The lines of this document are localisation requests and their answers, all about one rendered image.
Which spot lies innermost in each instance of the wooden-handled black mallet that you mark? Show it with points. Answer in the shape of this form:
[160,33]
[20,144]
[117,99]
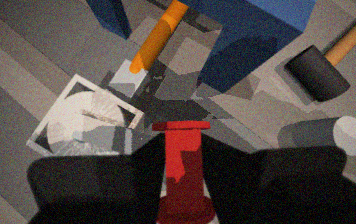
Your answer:
[316,71]

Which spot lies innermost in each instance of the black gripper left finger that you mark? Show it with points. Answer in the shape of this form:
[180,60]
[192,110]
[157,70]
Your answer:
[134,179]

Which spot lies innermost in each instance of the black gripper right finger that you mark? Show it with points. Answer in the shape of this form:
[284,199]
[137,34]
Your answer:
[238,182]

